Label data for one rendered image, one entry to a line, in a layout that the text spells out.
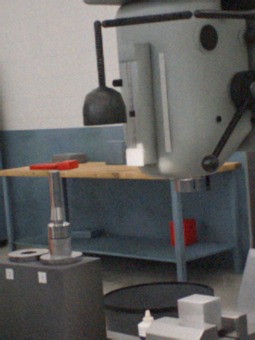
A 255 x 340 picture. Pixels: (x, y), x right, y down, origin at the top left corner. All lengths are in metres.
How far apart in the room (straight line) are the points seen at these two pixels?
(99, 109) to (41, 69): 7.25
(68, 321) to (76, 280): 0.09
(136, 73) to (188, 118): 0.12
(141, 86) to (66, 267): 0.48
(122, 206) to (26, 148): 1.45
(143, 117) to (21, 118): 7.47
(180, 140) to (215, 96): 0.10
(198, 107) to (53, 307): 0.58
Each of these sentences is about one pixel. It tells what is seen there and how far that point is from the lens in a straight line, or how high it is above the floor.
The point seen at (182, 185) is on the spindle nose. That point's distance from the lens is 1.58.
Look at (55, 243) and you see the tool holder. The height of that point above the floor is 1.17.
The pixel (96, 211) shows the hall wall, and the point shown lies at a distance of 8.18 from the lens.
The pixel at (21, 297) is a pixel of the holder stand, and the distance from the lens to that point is 1.89.
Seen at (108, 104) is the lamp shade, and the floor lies 1.45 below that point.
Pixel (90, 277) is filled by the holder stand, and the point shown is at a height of 1.09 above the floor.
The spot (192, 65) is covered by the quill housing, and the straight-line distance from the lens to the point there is 1.49.
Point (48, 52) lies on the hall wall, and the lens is 8.54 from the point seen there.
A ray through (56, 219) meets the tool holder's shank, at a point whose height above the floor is 1.21.
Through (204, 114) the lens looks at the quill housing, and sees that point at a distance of 1.49.
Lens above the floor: 1.46
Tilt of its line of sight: 5 degrees down
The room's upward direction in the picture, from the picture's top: 4 degrees counter-clockwise
